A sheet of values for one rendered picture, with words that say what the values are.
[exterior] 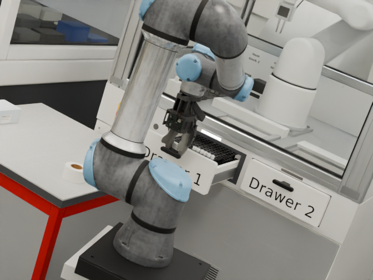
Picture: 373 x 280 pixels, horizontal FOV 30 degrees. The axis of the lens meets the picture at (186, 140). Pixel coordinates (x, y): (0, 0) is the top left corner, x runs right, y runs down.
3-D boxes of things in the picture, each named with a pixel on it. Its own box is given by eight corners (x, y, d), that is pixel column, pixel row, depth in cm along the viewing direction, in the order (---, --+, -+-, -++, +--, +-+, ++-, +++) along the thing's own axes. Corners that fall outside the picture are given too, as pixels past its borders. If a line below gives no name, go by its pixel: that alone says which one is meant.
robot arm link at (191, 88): (191, 75, 216) (212, 85, 213) (186, 89, 217) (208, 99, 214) (179, 75, 209) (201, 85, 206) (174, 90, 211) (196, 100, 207)
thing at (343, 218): (342, 244, 219) (359, 204, 215) (96, 118, 262) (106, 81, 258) (408, 193, 301) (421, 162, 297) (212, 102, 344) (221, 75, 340)
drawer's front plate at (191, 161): (204, 195, 217) (216, 164, 213) (131, 156, 229) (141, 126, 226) (207, 194, 218) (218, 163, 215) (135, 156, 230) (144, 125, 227)
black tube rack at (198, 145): (206, 178, 227) (212, 160, 225) (162, 155, 234) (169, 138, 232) (235, 168, 246) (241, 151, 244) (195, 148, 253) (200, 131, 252)
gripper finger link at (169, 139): (152, 150, 217) (164, 125, 214) (162, 148, 222) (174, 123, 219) (160, 155, 216) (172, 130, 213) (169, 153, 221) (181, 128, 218)
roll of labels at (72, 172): (79, 185, 208) (82, 174, 207) (58, 177, 209) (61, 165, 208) (87, 179, 215) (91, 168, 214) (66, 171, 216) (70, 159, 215)
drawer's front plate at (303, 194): (316, 228, 221) (329, 197, 218) (239, 188, 233) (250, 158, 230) (318, 226, 223) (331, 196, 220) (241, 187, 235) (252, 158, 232)
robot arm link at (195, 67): (215, 65, 192) (223, 61, 203) (178, 50, 195) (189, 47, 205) (205, 91, 195) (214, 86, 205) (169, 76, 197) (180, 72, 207)
